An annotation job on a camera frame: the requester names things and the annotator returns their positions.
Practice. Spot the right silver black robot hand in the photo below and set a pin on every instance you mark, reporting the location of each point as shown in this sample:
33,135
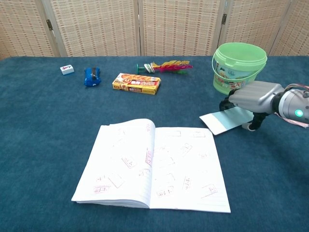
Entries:
256,96

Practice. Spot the blue white bookmark pink tassel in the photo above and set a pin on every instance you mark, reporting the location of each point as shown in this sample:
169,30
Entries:
217,122

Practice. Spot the white notebook with red stamps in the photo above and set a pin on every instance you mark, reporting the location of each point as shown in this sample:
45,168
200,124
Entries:
188,169

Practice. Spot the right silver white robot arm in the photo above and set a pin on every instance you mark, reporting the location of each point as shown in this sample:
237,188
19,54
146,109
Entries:
294,106

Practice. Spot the green plastic bucket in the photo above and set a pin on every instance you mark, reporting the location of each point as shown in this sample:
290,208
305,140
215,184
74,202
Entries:
231,62

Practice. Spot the dark metal screen hinge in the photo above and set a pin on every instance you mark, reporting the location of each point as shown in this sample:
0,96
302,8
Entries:
224,18
49,24

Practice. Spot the colourful feather shuttlecock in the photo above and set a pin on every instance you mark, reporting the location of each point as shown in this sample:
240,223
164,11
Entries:
169,65

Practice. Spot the yellow curry box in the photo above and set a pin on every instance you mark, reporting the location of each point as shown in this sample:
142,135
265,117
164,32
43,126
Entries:
135,84

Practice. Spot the blue toy pack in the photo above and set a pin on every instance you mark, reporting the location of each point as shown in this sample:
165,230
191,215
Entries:
91,78

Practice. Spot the woven folding screen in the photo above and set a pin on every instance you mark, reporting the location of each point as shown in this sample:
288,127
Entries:
96,24

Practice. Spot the white mahjong tile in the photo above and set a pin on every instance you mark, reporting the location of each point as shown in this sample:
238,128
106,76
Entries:
66,69

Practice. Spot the dark blue table cloth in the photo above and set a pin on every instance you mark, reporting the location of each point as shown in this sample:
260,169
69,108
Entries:
48,145

